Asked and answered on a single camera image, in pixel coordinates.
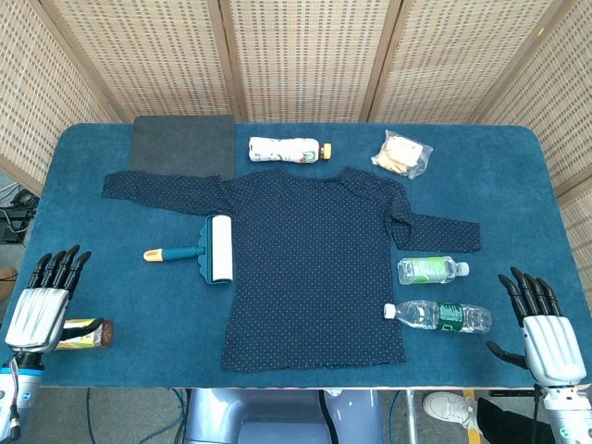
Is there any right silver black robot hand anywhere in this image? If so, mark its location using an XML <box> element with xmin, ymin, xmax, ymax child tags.
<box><xmin>485</xmin><ymin>266</ymin><xmax>587</xmax><ymax>388</ymax></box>

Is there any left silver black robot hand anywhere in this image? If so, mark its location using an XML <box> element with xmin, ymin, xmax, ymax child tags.
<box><xmin>4</xmin><ymin>244</ymin><xmax>105</xmax><ymax>356</ymax></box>

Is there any teal lint roller orange tip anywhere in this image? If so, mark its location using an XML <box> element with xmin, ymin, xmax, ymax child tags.
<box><xmin>142</xmin><ymin>214</ymin><xmax>235</xmax><ymax>289</ymax></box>

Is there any navy blue dotted shirt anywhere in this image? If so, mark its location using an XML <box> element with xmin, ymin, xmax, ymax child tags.
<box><xmin>101</xmin><ymin>168</ymin><xmax>482</xmax><ymax>374</ymax></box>

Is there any yellow green snack pack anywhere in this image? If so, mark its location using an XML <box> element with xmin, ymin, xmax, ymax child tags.
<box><xmin>54</xmin><ymin>317</ymin><xmax>116</xmax><ymax>352</ymax></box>

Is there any black trouser leg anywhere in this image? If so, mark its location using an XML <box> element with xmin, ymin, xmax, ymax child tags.
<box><xmin>475</xmin><ymin>396</ymin><xmax>556</xmax><ymax>444</ymax></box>

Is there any black floor equipment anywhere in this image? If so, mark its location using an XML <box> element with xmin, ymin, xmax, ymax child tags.
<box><xmin>0</xmin><ymin>182</ymin><xmax>41</xmax><ymax>246</ymax></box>

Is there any water bottle dark green label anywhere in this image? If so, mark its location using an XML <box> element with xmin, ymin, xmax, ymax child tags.
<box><xmin>383</xmin><ymin>299</ymin><xmax>493</xmax><ymax>334</ymax></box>

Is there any teal table cloth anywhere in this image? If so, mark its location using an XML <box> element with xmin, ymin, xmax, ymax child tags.
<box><xmin>0</xmin><ymin>122</ymin><xmax>592</xmax><ymax>389</ymax></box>

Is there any white sneaker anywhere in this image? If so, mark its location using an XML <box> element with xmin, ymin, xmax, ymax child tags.
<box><xmin>423</xmin><ymin>391</ymin><xmax>480</xmax><ymax>434</ymax></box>

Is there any water bottle light green label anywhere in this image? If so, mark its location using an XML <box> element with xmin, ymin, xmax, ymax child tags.
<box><xmin>397</xmin><ymin>256</ymin><xmax>471</xmax><ymax>286</ymax></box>

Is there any metal table leg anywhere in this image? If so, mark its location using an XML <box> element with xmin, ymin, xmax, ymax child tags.
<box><xmin>397</xmin><ymin>389</ymin><xmax>415</xmax><ymax>444</ymax></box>

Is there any dark grey folded cloth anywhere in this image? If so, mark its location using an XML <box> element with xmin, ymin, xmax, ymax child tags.
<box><xmin>127</xmin><ymin>114</ymin><xmax>237</xmax><ymax>181</ymax></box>

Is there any clear bag of crackers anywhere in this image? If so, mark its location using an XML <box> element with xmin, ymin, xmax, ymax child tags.
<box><xmin>370</xmin><ymin>129</ymin><xmax>435</xmax><ymax>180</ymax></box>

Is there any blue grey robot torso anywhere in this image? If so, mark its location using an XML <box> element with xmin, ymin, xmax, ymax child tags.
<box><xmin>184</xmin><ymin>388</ymin><xmax>385</xmax><ymax>444</ymax></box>

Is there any white drink bottle yellow cap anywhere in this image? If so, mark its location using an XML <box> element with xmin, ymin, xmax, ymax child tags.
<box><xmin>248</xmin><ymin>136</ymin><xmax>333</xmax><ymax>164</ymax></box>

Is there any wooden bamboo folding screen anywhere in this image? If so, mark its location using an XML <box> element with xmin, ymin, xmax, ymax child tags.
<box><xmin>0</xmin><ymin>0</ymin><xmax>592</xmax><ymax>302</ymax></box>

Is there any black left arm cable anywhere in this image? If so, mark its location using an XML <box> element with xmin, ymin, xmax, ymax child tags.
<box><xmin>8</xmin><ymin>360</ymin><xmax>23</xmax><ymax>439</ymax></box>

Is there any blue floor cable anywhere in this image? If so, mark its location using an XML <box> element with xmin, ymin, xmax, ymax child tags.
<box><xmin>85</xmin><ymin>388</ymin><xmax>191</xmax><ymax>444</ymax></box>

